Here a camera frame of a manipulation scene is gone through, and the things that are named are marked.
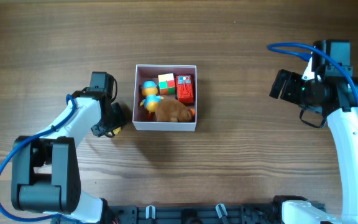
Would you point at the yellow duck toy blue hat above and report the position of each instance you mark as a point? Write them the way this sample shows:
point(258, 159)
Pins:
point(149, 91)

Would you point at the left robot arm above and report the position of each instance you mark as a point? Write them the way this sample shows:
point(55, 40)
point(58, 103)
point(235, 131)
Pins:
point(45, 173)

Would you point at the colourful puzzle cube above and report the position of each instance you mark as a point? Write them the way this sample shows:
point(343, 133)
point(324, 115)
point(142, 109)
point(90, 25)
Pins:
point(167, 84)

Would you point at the yellow round fan wheel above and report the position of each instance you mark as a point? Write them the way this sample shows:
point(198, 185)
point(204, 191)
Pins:
point(117, 130)

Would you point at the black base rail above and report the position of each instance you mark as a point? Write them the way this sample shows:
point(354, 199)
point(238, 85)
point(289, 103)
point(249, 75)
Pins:
point(248, 213)

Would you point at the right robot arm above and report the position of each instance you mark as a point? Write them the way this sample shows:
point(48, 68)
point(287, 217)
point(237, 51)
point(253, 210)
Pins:
point(333, 99)

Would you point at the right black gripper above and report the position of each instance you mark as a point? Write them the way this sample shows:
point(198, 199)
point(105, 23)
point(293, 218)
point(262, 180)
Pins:
point(289, 88)

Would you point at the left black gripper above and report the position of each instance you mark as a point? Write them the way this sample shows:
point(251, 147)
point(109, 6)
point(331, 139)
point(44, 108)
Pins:
point(118, 114)

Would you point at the white cardboard box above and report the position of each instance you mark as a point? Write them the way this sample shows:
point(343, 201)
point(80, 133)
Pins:
point(144, 72)

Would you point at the brown plush bear with orange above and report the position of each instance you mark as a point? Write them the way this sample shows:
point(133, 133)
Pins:
point(172, 110)

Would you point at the red toy truck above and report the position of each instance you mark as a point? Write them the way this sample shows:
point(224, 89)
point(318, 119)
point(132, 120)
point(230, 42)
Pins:
point(184, 86)

